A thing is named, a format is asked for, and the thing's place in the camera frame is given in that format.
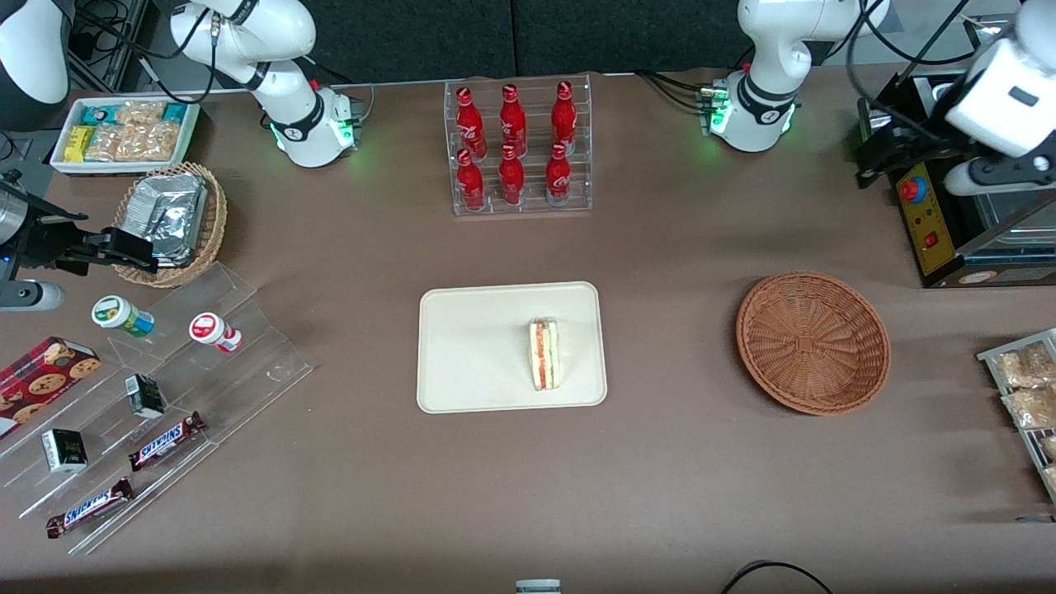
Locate black floor cable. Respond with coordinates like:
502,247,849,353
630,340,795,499
720,560,834,594

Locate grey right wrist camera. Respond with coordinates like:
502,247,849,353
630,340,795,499
0,280,66,313

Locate triangle sandwich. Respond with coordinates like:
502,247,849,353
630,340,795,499
529,318,561,392

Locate cream plastic tray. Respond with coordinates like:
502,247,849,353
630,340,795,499
417,281,609,414

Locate clear bag of nuts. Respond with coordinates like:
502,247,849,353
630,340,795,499
115,100,167,126
86,121,183,163

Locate green lid snack cup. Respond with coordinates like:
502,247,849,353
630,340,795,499
91,295,156,339

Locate clear acrylic step display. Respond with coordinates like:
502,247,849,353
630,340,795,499
0,262,315,556

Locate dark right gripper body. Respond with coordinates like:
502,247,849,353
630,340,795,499
0,170,88,277

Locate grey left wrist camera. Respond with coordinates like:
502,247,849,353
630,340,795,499
943,153,1056,198

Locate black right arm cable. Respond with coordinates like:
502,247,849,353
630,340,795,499
70,0,220,105

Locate round brown wicker basket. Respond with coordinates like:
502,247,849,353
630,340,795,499
735,271,893,416

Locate brown snickers bar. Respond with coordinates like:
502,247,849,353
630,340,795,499
128,411,207,473
45,477,134,540

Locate white rectangular snack tray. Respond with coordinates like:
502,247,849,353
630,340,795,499
49,97,202,176

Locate black left arm base cables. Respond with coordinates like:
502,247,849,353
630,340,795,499
634,69,720,113

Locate yellow snack packet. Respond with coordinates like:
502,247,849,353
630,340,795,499
64,125,97,164

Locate clear bag of crackers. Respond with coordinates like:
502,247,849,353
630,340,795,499
992,342,1056,389
1002,385,1056,431

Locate small black carton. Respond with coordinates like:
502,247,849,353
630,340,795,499
125,373,166,419
41,428,89,474

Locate tray of packaged snacks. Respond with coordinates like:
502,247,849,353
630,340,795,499
977,328,1056,504

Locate small light wicker basket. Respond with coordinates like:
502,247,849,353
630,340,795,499
113,162,229,289

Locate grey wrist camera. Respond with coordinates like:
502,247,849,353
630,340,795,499
943,153,1056,198
0,280,66,313

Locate red cookie box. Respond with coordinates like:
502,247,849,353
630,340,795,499
0,336,103,441

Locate clear acrylic bottle rack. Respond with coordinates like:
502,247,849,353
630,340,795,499
444,73,593,217

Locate red lid snack cup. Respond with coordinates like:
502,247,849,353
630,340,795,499
189,312,243,355

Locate red cola bottle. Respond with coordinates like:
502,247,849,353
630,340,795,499
455,148,487,212
498,144,526,207
545,142,573,207
455,86,488,161
551,80,578,154
499,83,529,158

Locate silver foil packet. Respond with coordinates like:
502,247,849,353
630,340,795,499
124,173,210,267

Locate black appliance with yellow panel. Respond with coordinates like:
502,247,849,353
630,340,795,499
854,16,1056,290

